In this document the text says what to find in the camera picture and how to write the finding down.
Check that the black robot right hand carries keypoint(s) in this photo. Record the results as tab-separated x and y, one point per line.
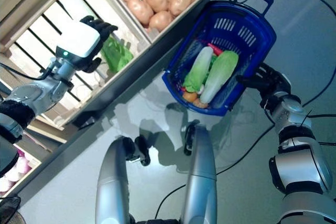
273	82

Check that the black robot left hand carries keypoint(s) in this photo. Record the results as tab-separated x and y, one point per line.
105	28

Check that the napa cabbage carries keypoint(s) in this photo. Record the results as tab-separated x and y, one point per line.
199	64
220	74
116	56

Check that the blue plastic shopping basket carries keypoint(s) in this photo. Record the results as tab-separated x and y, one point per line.
257	32

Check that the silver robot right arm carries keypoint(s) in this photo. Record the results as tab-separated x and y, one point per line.
302	161

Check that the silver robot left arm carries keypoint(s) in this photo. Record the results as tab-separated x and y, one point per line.
34	95

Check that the small wooden slat crate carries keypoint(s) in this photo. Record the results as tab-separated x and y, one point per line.
136	28

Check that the brown potato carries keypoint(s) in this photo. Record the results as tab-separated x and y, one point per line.
181	3
160	20
140	11

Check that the wooden vegetable display stand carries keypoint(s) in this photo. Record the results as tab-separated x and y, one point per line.
131	82

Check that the small toy carrot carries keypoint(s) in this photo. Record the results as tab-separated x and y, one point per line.
215	47

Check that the wide wooden slat crate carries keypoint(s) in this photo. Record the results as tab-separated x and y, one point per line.
31	1

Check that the small orange fruit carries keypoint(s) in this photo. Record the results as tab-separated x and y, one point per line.
189	96

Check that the silver robot right leg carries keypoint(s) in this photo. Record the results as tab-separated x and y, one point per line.
200	169

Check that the silver robot leg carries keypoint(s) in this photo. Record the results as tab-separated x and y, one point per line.
200	169
113	182

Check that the silver robot left leg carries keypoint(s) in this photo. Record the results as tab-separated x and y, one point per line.
113	182

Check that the wooden crate with turnips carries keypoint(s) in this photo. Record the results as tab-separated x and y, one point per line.
34	167

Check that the purple white turnip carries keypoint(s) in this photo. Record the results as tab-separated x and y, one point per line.
13	175
22	163

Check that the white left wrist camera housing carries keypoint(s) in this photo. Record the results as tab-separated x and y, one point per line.
78	37

